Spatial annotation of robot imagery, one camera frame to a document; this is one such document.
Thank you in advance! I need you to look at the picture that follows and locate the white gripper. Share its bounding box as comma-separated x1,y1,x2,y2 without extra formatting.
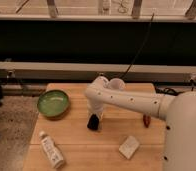
88,103,104,128

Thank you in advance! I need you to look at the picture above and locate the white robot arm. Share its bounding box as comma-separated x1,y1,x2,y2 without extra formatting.
85,76,196,171

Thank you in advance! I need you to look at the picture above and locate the white sponge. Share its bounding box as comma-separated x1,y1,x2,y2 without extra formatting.
119,136,140,159

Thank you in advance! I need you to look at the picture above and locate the clear plastic cup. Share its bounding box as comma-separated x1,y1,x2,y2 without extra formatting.
108,78,125,90

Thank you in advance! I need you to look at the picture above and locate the red-brown sausage toy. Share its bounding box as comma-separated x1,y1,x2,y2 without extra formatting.
143,115,151,128

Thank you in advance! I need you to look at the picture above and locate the green bowl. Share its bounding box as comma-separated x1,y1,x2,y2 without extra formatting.
37,90,70,118

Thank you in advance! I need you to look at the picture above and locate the white plastic bottle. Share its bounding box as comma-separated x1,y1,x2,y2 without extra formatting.
39,131,65,169

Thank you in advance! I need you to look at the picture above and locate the black hanging cable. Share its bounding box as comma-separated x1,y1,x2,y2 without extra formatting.
120,13,156,81

